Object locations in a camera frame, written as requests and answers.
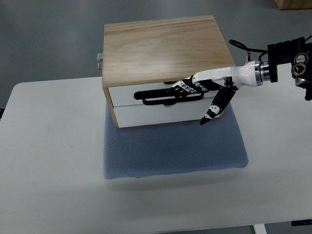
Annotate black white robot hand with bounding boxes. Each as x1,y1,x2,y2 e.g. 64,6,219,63
167,61,264,125

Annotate white drawer black handle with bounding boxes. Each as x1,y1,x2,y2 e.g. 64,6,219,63
107,74,234,107

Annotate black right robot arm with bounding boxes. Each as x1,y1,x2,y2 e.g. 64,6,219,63
229,36,312,101

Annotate wooden drawer cabinet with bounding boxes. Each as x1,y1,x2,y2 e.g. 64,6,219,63
102,16,234,128

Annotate white lower drawer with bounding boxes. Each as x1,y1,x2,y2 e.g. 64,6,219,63
113,97,214,128

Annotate cardboard box corner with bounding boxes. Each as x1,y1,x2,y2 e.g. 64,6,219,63
274,0,312,10

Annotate blue grey mesh cushion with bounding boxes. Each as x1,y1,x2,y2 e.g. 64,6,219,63
103,106,249,179

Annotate metal clamp behind cabinet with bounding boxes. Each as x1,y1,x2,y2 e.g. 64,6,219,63
97,53,103,72

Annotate white table leg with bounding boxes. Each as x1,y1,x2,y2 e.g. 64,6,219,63
253,224,267,234

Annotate black bracket under table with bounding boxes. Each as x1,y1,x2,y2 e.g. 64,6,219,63
291,219,312,227

